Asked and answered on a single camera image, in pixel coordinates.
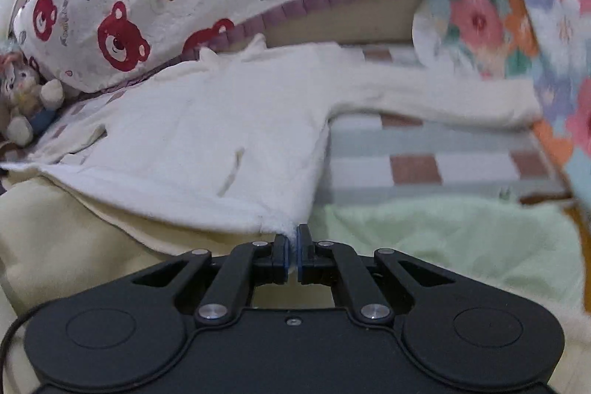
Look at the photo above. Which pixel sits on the floral blanket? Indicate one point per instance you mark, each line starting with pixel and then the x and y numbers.
pixel 554 29

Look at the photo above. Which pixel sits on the light green cloth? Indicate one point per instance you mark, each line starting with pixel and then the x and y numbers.
pixel 461 237

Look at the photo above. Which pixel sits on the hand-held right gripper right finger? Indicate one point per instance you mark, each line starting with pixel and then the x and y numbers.
pixel 304 255

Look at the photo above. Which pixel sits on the grey plush bunny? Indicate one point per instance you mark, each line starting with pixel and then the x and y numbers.
pixel 23 98

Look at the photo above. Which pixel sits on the cream white sweater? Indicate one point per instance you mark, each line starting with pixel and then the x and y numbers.
pixel 207 135

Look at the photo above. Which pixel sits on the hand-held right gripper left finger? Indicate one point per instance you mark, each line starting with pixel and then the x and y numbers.
pixel 281 255

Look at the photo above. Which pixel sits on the beige mattress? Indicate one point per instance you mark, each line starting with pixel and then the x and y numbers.
pixel 360 20

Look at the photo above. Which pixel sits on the pale yellow blanket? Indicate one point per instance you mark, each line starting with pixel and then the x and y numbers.
pixel 69 246

